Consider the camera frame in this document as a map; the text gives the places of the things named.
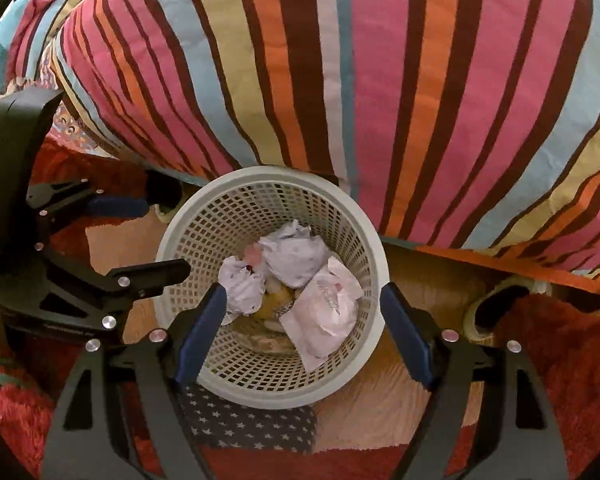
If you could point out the dark slipper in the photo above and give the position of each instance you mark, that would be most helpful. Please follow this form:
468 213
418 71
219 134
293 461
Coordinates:
162 192
495 310

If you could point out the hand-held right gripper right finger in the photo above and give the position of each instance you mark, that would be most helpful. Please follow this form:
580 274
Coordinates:
410 332

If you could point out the white plastic wrapper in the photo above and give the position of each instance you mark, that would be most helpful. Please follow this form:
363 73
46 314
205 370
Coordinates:
325 315

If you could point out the striped bedspread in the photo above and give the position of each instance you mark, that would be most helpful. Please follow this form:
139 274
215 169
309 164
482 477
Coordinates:
380 85

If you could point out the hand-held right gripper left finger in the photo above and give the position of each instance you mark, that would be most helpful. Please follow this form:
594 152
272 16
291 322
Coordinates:
200 332

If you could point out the dark star-print cloth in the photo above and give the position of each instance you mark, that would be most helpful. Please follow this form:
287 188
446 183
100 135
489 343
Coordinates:
250 422

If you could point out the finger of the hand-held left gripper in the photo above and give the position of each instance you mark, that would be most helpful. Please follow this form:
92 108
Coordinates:
117 207
150 275

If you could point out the red shaggy rug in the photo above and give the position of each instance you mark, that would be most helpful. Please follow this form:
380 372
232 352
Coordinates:
570 360

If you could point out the yellow packaging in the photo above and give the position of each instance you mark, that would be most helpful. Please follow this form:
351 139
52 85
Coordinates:
275 305

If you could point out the white plastic mesh basket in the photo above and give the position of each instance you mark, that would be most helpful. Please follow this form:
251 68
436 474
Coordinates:
200 230

